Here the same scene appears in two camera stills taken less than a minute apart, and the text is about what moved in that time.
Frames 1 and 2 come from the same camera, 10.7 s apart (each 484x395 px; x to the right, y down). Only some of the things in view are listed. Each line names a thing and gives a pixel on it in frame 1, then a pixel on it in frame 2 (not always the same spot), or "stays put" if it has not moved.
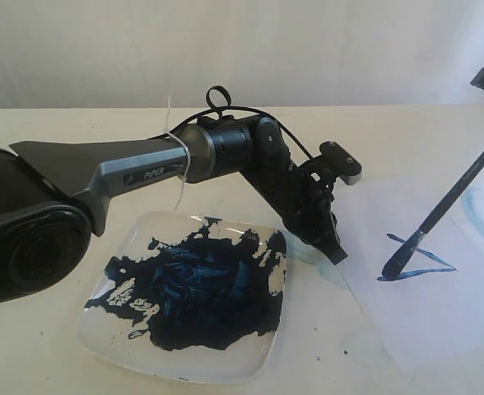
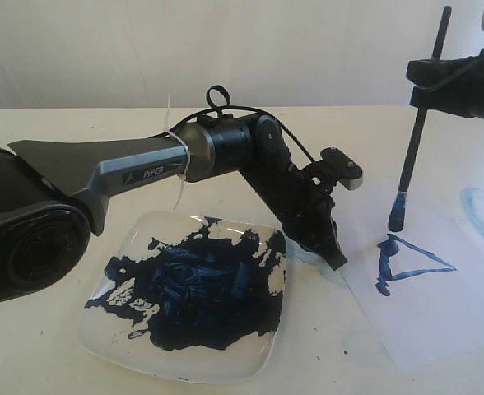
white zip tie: [167, 130] stays put
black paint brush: [405, 253] to [397, 211]
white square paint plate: [188, 296] stays put
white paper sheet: [451, 299] stays put
